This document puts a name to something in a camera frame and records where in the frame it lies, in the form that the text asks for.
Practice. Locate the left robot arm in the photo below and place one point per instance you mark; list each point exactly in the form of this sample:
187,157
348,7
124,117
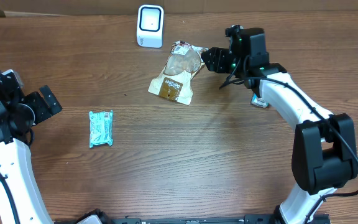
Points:
20,198

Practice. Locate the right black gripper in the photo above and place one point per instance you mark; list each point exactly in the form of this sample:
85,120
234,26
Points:
219,57

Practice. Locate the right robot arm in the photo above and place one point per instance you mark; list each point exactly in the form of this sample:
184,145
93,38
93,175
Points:
324,160

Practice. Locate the white barcode scanner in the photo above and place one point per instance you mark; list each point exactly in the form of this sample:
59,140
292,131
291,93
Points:
150,26

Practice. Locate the cardboard backboard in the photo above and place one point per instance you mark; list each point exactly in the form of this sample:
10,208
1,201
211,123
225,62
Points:
113,7

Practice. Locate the teal tissue pack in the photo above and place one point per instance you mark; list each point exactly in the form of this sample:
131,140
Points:
259,102

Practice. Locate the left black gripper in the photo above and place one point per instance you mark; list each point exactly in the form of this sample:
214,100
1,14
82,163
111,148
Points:
38,106

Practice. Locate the beige snack bag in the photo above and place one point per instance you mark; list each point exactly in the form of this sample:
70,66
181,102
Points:
182,65

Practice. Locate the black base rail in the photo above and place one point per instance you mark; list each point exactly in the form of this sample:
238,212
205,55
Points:
197,220

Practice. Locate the teal wipes packet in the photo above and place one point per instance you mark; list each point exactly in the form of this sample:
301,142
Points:
100,128

